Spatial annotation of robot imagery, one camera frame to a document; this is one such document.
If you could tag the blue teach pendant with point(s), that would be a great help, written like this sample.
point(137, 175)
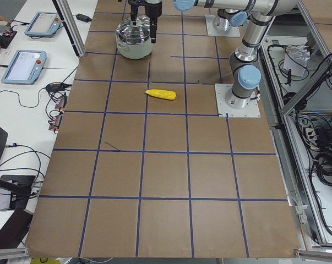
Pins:
point(43, 24)
point(25, 67)

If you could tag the pale green steel pot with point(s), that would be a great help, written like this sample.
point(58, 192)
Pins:
point(134, 52)

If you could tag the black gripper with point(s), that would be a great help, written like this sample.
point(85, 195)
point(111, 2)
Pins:
point(153, 6)

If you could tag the glass pot lid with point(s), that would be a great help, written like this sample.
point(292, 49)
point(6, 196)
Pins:
point(134, 34)

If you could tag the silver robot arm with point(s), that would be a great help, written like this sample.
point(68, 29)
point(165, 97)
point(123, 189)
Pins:
point(234, 16)
point(247, 77)

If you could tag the yellow corn cob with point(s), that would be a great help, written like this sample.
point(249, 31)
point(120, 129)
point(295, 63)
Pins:
point(161, 94)

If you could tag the far blue teach pendant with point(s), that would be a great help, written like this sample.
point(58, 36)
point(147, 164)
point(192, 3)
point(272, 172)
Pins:
point(43, 24)

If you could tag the near blue teach pendant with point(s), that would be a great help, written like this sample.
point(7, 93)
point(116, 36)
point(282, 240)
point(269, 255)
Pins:
point(25, 67)

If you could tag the brown paper table mat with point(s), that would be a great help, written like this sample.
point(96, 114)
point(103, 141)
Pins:
point(131, 175)

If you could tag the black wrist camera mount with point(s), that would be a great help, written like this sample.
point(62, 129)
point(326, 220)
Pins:
point(135, 4)

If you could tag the aluminium frame post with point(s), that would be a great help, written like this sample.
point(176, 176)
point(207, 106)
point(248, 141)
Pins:
point(63, 9)

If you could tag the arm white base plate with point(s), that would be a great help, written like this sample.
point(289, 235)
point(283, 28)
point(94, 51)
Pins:
point(217, 26)
point(228, 105)

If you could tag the black power adapter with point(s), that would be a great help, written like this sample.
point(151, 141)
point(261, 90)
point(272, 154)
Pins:
point(84, 18)

